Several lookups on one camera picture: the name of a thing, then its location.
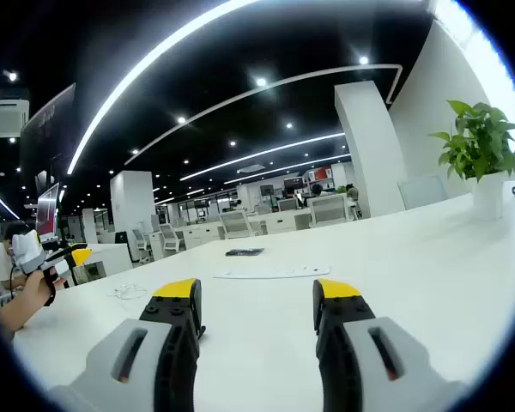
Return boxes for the white flat strip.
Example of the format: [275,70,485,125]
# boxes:
[213,265,331,280]

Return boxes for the computer monitor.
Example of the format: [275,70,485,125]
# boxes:
[34,182,62,241]

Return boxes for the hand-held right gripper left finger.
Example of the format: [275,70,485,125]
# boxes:
[46,277,203,412]

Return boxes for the white desktop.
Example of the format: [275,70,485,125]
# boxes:
[12,179,515,400]

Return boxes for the round ceiling spotlights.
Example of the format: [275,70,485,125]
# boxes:
[0,55,370,194]

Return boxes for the straight ceiling light strips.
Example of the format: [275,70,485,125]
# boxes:
[0,131,353,221]

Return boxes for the white side desk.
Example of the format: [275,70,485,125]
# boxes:
[58,243,134,289]

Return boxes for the black flat packet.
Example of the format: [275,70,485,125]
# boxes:
[225,247,266,258]

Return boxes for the white wired earphones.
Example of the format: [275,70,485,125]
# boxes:
[106,282,149,308]

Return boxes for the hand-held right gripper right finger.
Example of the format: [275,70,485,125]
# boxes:
[312,277,469,412]

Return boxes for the large bright window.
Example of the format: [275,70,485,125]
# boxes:
[428,0,515,130]

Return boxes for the group of white office chairs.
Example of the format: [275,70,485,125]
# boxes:
[130,195,361,264]

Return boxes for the dark hanging screen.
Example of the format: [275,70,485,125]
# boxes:
[19,82,77,203]

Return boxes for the frosted white chair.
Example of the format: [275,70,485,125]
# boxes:
[397,174,450,211]

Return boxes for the person's left hand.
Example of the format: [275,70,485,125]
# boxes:
[23,266,69,308]

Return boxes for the curved ceiling light strip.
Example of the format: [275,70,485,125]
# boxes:
[66,0,263,176]

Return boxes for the green plant in white pot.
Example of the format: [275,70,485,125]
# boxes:
[428,99,515,222]

